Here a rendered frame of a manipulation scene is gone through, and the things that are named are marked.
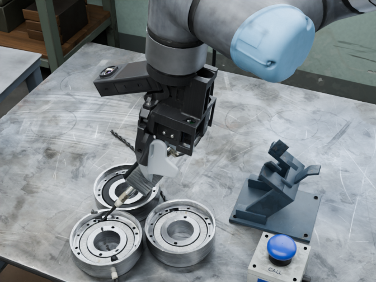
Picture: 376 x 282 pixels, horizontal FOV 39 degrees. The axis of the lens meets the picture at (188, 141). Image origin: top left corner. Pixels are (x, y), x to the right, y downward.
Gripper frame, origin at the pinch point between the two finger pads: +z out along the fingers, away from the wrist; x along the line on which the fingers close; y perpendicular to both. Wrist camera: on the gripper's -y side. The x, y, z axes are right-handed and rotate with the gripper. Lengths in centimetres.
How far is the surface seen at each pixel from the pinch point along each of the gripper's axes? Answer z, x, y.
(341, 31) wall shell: 56, 156, 12
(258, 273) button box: 2.8, -8.2, 20.5
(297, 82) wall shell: 87, 155, 1
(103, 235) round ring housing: 8.2, -9.5, -2.8
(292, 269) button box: 2.0, -6.0, 24.6
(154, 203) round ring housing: 7.0, -1.2, 1.5
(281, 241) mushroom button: -0.7, -4.4, 21.9
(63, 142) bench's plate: 12.9, 7.8, -21.9
